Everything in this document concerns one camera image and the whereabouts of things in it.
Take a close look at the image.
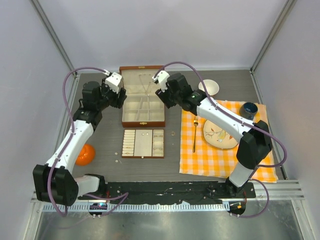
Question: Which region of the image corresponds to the white slotted cable duct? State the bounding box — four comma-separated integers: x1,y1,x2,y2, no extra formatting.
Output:
42,202,230,213

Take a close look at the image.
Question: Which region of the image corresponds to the decorated ceramic plate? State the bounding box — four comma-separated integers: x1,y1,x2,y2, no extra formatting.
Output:
202,120,238,150

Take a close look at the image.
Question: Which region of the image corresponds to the orange upturned bowl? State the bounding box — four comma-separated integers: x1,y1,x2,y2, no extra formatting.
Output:
75,143,96,166

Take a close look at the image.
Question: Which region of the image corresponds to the gold fork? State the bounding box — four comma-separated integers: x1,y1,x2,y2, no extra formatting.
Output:
192,116,199,153

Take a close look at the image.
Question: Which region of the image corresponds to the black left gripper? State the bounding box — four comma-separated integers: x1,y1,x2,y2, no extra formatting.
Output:
96,78,127,111

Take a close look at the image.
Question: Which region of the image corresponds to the brown jewelry box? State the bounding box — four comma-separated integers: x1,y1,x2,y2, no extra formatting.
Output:
119,65,166,128

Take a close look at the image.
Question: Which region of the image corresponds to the brown jewelry tray insert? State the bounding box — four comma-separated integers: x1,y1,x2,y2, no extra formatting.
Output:
121,129,165,159

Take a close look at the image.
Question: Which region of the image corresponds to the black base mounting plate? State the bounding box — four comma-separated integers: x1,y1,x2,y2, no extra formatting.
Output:
92,181,256,205

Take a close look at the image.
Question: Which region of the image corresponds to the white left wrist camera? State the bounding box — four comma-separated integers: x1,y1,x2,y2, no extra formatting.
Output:
104,71,123,94

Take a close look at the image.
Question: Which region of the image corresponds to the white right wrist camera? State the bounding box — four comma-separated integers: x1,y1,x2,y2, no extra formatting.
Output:
152,70,170,92

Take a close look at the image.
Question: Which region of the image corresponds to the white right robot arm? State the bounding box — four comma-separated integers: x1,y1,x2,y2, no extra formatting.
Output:
152,70,273,198

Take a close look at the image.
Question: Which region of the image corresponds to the silver chain necklace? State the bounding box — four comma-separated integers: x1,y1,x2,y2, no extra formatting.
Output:
139,73,153,96

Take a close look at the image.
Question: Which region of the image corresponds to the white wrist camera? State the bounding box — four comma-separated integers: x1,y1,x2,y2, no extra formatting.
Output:
104,71,123,94
152,70,170,92

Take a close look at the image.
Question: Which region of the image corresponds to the dark blue mug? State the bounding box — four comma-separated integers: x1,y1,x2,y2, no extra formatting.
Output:
239,102,258,121

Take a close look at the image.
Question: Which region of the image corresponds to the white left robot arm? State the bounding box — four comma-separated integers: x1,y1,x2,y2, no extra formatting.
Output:
32,79,127,207

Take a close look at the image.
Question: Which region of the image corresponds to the white ceramic bowl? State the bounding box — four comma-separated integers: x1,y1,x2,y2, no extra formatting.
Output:
203,79,220,97

